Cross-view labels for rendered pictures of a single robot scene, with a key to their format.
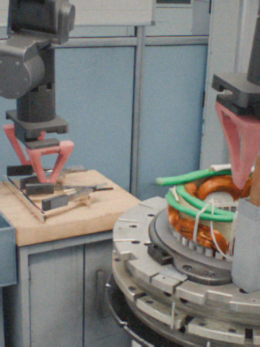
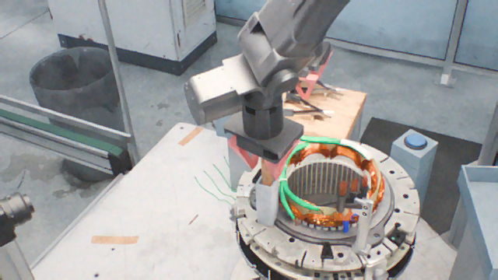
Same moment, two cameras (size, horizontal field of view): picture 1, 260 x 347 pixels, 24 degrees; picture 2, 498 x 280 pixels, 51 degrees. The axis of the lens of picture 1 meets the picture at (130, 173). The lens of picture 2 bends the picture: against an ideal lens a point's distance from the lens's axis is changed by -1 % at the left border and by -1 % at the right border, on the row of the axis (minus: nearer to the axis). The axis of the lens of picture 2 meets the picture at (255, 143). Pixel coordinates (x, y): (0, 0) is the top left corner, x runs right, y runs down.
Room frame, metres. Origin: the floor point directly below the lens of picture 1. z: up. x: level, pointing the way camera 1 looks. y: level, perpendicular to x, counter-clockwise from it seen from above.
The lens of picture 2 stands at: (0.17, -0.61, 1.76)
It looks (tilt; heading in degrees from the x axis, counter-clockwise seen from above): 39 degrees down; 54
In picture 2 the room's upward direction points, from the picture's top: 2 degrees counter-clockwise
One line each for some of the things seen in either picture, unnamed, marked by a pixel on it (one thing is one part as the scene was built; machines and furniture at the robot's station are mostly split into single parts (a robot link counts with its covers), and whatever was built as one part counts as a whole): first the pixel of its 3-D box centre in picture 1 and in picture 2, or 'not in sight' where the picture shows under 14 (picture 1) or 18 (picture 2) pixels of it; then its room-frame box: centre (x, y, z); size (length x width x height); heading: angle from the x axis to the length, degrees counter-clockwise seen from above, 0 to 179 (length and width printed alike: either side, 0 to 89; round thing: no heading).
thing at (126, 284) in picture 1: (128, 276); not in sight; (0.62, 0.00, 1.05); 0.09 x 0.04 x 0.01; 27
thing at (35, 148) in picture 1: (43, 156); (306, 78); (0.85, 0.13, 1.12); 0.07 x 0.07 x 0.09; 29
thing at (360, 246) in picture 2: not in sight; (364, 225); (0.61, -0.27, 1.15); 0.03 x 0.02 x 0.12; 109
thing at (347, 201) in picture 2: not in sight; (352, 197); (0.60, -0.25, 1.21); 0.04 x 0.04 x 0.03; 27
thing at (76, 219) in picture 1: (61, 202); (312, 110); (0.85, 0.10, 1.05); 0.20 x 0.19 x 0.02; 119
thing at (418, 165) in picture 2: not in sight; (406, 185); (0.96, -0.11, 0.91); 0.07 x 0.07 x 0.25; 7
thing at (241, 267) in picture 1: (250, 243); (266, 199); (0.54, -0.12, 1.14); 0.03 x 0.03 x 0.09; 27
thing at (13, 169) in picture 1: (19, 170); not in sight; (0.89, 0.17, 1.09); 0.04 x 0.01 x 0.02; 104
